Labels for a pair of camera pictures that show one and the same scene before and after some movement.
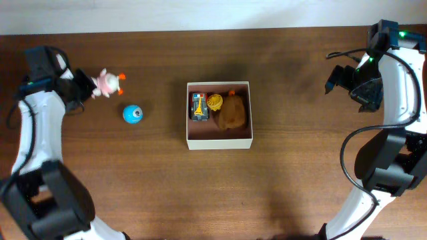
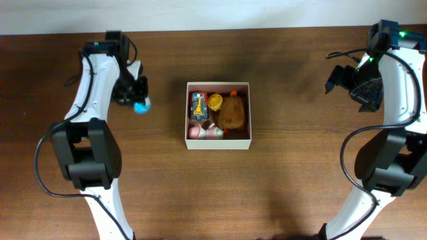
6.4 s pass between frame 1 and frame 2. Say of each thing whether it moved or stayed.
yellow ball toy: stayed
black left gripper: moved
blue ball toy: moved
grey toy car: stayed
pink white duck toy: moved
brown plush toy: stayed
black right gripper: stayed
